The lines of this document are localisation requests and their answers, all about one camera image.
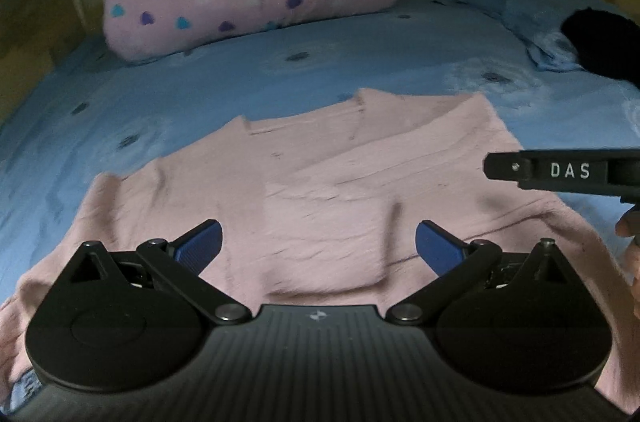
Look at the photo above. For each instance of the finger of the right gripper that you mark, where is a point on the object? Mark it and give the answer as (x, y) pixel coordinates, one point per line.
(597, 172)

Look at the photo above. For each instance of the black garment on pillow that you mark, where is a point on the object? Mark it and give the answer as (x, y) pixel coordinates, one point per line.
(605, 43)

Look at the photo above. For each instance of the blue pillow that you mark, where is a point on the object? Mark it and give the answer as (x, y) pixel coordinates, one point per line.
(537, 23)

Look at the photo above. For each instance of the pink knit cardigan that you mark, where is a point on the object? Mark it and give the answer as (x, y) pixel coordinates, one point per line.
(322, 208)

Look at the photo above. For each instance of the person's right hand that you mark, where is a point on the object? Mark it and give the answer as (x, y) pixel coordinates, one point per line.
(628, 226)

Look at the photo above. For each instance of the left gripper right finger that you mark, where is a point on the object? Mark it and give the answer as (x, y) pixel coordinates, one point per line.
(460, 268)

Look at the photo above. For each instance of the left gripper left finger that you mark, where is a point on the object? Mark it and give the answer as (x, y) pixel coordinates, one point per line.
(175, 267)

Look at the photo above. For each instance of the blue dandelion bed sheet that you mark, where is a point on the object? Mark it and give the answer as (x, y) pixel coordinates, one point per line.
(530, 344)

